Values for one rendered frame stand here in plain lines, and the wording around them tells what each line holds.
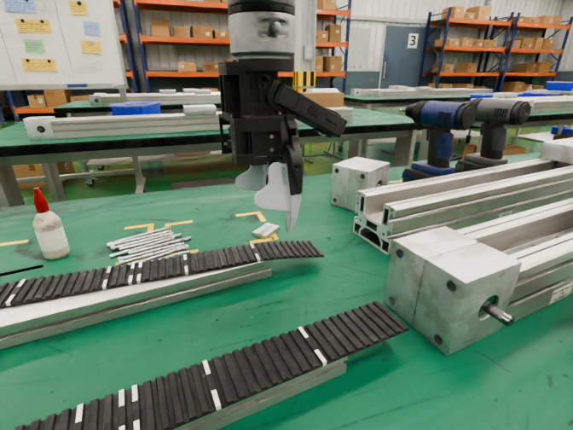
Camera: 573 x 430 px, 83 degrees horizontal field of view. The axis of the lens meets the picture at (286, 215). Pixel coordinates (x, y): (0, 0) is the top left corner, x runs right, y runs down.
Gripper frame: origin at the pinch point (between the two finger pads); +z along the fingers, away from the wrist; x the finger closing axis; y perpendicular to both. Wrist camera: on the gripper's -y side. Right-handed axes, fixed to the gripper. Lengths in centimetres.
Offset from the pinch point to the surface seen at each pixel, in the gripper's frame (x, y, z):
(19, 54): -276, 82, -34
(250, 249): -2.1, 4.3, 6.2
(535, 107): -117, -268, 5
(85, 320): 1.7, 26.5, 8.5
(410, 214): 3.1, -22.4, 3.3
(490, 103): -19, -68, -11
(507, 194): 3.8, -46.9, 3.4
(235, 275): 1.5, 7.8, 7.6
